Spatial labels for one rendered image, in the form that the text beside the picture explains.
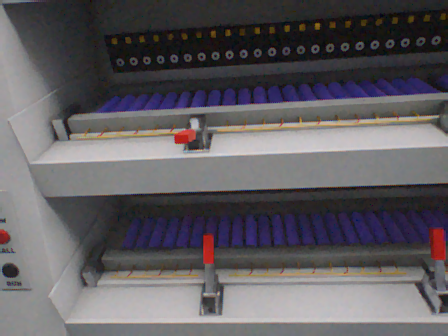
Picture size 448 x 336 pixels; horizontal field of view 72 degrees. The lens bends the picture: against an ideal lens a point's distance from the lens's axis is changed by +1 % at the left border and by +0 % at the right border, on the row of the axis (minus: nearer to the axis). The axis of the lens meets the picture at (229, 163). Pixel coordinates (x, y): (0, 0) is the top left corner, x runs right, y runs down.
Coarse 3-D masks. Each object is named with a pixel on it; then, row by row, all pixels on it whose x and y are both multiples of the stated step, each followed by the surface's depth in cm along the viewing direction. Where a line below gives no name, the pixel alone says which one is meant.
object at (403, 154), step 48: (48, 96) 36; (96, 96) 47; (48, 144) 36; (96, 144) 35; (144, 144) 35; (240, 144) 33; (288, 144) 32; (336, 144) 31; (384, 144) 31; (432, 144) 30; (48, 192) 35; (96, 192) 34; (144, 192) 34
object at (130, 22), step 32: (96, 0) 47; (128, 0) 47; (160, 0) 46; (192, 0) 46; (224, 0) 46; (256, 0) 46; (288, 0) 45; (320, 0) 45; (352, 0) 45; (384, 0) 45; (416, 0) 44; (96, 32) 48; (128, 32) 48
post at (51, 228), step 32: (64, 0) 41; (0, 32) 30; (32, 32) 34; (64, 32) 40; (0, 64) 30; (32, 64) 34; (64, 64) 40; (96, 64) 49; (0, 96) 31; (32, 96) 34; (0, 128) 32; (0, 160) 33; (32, 192) 34; (32, 224) 35; (64, 224) 39; (32, 256) 36; (64, 256) 38; (32, 288) 37; (0, 320) 38; (32, 320) 38
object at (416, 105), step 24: (384, 96) 35; (408, 96) 34; (432, 96) 34; (72, 120) 36; (96, 120) 36; (120, 120) 36; (144, 120) 36; (168, 120) 36; (216, 120) 35; (240, 120) 35; (264, 120) 35; (288, 120) 35; (312, 120) 35; (336, 120) 35; (408, 120) 33
